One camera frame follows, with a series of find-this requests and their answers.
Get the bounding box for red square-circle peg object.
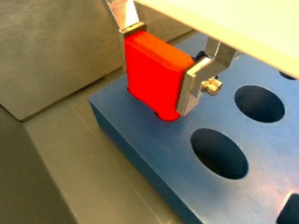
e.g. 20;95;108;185
124;31;194;122

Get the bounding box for blue shape-sorting foam board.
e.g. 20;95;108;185
88;54;299;224

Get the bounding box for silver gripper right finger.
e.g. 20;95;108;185
176;37;238;116

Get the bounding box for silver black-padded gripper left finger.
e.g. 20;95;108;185
102;0;147;74

